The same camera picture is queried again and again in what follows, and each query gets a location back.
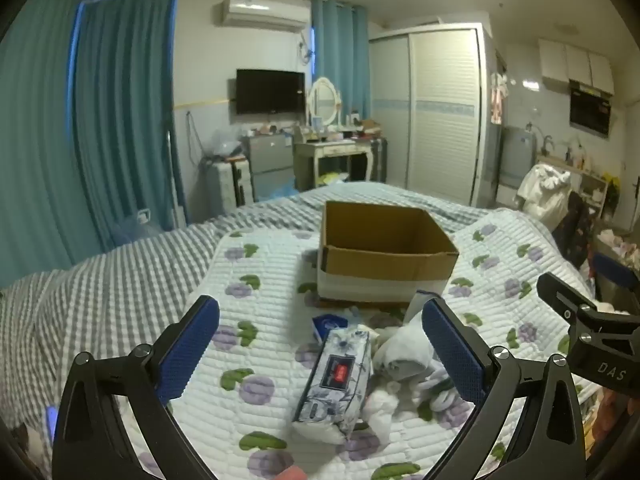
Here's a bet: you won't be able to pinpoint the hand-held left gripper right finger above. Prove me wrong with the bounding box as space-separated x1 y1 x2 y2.
421 297 586 480

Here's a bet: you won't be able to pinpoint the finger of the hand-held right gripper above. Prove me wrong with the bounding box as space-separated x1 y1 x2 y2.
536 272 608 332
592 253 640 289

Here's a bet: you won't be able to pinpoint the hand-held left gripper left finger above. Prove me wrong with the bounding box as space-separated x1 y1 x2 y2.
51 295 221 480

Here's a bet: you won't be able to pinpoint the white sock bundle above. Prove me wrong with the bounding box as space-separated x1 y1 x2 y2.
374 317 437 381

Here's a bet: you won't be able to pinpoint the brown cardboard box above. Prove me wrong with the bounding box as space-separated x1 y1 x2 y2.
316 200 460 306

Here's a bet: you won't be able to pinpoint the floral tissue pack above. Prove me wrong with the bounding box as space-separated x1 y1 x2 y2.
291 327 375 445

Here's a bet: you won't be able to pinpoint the small blue tissue packet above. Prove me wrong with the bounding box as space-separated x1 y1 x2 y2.
311 312 349 345

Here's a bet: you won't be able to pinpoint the dark chair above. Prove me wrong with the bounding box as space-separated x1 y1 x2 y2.
551 191 594 269

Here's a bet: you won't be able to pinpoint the wooden shelf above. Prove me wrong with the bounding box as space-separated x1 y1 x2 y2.
536 154 609 222

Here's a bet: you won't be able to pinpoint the white floral quilt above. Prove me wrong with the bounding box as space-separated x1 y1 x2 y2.
127 207 603 480

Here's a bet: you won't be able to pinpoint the white fluffy jacket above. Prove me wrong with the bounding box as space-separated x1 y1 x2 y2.
516 163 572 232

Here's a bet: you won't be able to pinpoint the clear water jug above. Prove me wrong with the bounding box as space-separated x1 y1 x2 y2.
111 207 162 247

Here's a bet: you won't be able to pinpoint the grey washing machine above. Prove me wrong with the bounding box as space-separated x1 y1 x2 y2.
499 125 542 194

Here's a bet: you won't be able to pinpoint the black range hood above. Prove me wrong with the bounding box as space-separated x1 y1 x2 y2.
568 81 615 137

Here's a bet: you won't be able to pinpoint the grey suitcase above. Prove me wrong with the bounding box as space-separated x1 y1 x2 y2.
201 156 252 214

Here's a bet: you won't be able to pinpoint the grey mini fridge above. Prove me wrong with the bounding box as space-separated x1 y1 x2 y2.
242 135 297 202

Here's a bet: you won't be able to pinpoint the dark striped suitcase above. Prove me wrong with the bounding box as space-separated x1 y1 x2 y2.
372 137 389 184

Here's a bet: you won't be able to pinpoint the pink hanging garment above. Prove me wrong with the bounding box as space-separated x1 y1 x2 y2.
489 72 509 126

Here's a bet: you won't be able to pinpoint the clear plastic bag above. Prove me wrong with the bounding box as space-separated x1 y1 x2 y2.
206 126 247 159

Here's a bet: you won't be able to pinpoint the white sliding wardrobe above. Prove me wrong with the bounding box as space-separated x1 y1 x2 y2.
368 24 495 207

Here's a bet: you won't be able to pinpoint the cream dressing table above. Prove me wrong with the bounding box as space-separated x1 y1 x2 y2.
293 136 374 192

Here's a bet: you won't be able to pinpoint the teal curtain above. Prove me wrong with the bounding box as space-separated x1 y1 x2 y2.
309 0 374 122
74 0 190 243
0 0 88 288

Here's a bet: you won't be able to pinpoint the white oval mirror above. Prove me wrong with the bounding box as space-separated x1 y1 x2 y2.
305 77 344 129

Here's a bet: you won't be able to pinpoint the white air conditioner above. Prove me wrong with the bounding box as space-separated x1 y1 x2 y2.
216 0 312 31

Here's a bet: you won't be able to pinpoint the white wall cabinets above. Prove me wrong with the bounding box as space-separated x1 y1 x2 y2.
538 38 615 96

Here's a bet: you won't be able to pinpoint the black wall television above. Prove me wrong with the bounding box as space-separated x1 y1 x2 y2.
235 68 306 115

